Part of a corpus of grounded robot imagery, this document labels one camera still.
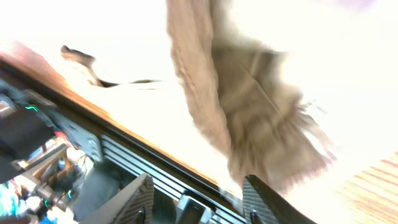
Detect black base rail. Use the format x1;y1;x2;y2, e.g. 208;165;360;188
1;61;246;223

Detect beige shorts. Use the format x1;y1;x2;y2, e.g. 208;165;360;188
167;0;335;191

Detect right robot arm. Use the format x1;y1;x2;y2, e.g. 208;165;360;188
1;78;309;223

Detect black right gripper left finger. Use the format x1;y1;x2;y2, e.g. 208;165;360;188
80;173;154;224

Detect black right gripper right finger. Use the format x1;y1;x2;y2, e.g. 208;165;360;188
243;175;315;224

